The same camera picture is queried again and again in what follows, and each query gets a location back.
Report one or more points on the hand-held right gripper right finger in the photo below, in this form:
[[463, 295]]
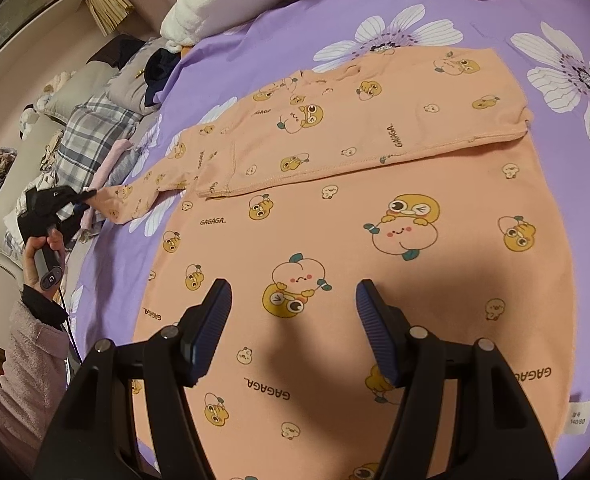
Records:
[[379, 332]]

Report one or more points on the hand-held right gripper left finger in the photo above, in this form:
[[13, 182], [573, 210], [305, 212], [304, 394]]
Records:
[[211, 332]]

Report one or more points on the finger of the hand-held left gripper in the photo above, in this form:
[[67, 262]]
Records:
[[82, 194]]

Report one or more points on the orange cartoon print shirt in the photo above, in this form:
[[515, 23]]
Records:
[[325, 220]]

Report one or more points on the person's left forearm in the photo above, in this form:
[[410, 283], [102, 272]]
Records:
[[22, 365]]

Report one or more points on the dark navy clothes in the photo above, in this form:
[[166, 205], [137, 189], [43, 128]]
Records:
[[160, 70]]

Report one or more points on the person's left hand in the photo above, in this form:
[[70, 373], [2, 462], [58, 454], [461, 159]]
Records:
[[29, 262]]

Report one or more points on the light pink garment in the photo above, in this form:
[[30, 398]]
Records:
[[112, 165]]

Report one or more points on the plaid cloth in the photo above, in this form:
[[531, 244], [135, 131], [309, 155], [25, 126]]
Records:
[[95, 130]]

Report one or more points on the small plush toy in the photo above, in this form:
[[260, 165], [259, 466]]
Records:
[[29, 117]]

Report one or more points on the grey folded clothing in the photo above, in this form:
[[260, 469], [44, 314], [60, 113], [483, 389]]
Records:
[[125, 85]]

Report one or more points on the glass door cabinet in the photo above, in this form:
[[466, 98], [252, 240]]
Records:
[[20, 0]]

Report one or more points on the purple floral bedsheet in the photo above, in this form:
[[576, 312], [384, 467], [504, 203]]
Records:
[[285, 35]]

